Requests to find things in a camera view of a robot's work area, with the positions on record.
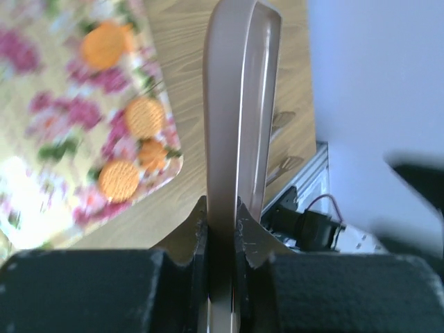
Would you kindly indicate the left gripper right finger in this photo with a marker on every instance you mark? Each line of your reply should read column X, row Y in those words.
column 284, row 291

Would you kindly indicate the square waffle biscuit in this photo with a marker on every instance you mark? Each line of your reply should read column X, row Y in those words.
column 144, row 117

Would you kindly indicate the orange swirl cookie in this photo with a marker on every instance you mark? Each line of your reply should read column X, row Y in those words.
column 152, row 155

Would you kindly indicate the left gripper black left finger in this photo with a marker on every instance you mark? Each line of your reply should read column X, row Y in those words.
column 160, row 289

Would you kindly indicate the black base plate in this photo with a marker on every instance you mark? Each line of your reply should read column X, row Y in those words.
column 307, row 231

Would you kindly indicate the orange fish cookie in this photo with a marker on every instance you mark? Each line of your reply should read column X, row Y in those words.
column 104, row 46

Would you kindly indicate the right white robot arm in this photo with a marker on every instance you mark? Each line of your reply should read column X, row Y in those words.
column 425, row 177

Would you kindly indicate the brown tin lid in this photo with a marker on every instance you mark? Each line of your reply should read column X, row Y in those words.
column 240, row 66

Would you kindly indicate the floral serving tray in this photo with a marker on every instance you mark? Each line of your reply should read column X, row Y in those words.
column 62, row 121

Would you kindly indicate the metal tongs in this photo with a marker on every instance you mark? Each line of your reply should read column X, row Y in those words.
column 280, row 120

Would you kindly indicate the patterned round biscuit lower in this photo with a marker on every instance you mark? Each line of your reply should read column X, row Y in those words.
column 118, row 180

